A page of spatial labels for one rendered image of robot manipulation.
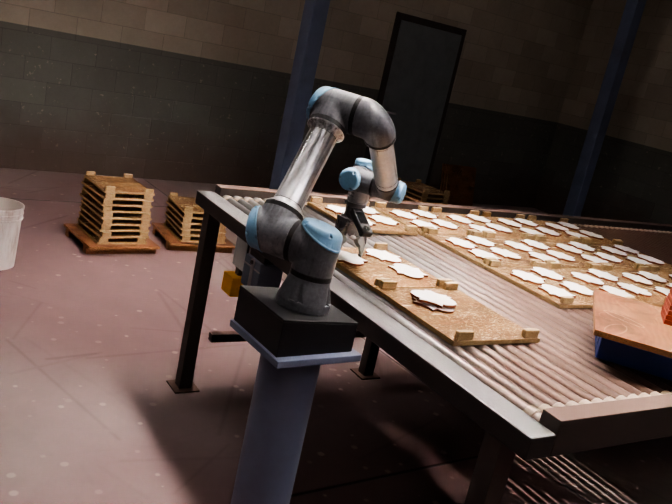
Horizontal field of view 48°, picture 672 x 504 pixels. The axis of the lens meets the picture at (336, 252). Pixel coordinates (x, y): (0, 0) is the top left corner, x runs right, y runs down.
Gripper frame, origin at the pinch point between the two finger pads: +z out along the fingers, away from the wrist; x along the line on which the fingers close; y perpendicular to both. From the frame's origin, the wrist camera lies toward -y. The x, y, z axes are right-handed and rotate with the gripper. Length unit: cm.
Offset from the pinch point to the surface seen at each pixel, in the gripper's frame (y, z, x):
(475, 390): -92, 2, 18
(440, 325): -58, 0, 3
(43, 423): 60, 94, 83
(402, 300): -38.8, 0.5, 3.0
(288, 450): -58, 38, 45
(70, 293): 197, 95, 44
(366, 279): -20.6, 0.5, 5.0
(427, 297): -42.3, -2.0, -3.7
